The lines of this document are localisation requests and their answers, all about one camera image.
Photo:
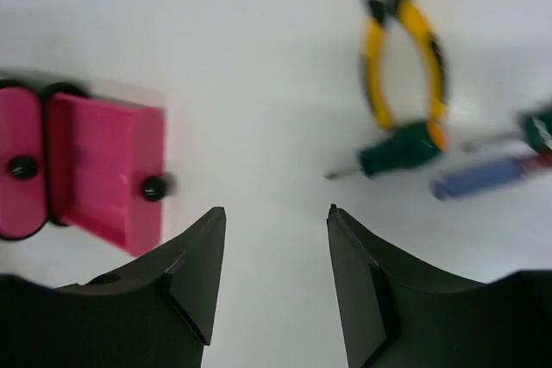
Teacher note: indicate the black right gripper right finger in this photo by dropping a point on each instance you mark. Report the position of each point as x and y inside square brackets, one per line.
[399, 311]

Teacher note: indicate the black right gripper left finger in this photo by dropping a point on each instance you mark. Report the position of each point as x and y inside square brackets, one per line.
[156, 311]

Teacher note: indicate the blue transparent screwdriver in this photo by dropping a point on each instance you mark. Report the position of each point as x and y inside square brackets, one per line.
[488, 176]

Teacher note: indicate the green stubby screwdriver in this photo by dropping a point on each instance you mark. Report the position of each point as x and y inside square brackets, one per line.
[533, 128]
[407, 148]

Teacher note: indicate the pink drawer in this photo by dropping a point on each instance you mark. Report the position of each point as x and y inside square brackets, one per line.
[23, 183]
[107, 169]

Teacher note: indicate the yellow black pliers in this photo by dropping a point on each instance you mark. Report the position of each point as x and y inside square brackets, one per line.
[404, 73]

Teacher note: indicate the pink top drawer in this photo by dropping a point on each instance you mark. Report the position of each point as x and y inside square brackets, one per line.
[23, 183]

